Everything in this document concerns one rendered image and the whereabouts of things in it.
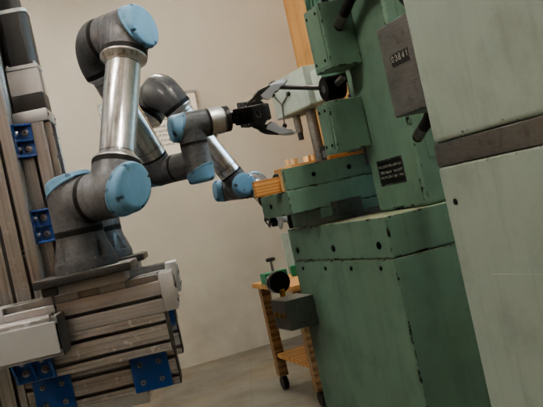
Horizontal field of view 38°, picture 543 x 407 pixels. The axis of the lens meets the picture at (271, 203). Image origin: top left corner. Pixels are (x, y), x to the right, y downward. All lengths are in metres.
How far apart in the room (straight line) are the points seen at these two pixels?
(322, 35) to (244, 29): 3.58
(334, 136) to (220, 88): 3.45
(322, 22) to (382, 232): 0.50
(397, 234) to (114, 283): 0.67
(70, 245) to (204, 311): 3.25
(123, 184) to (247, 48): 3.66
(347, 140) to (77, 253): 0.68
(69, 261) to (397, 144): 0.80
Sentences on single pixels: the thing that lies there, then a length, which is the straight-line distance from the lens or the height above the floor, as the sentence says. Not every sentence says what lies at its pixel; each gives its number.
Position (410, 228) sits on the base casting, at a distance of 1.70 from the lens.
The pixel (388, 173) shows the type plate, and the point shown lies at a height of 0.89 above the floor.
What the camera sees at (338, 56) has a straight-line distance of 1.85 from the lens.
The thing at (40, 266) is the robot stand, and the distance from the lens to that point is 2.13.
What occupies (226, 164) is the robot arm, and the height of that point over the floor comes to 1.03.
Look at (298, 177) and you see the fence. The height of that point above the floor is 0.93.
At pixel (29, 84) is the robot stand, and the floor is 1.32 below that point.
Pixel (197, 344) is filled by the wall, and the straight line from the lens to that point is 5.12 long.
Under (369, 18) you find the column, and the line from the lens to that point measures 1.83.
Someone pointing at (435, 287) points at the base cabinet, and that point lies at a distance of 1.73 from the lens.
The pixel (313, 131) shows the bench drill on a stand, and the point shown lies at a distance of 4.53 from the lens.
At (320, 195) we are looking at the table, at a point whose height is 0.87.
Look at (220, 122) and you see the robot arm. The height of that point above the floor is 1.12.
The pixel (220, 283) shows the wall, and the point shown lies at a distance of 5.14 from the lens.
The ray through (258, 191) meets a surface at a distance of 1.99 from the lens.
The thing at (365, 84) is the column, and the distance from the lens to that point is 1.88.
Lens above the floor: 0.87
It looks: level
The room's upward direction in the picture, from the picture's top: 12 degrees counter-clockwise
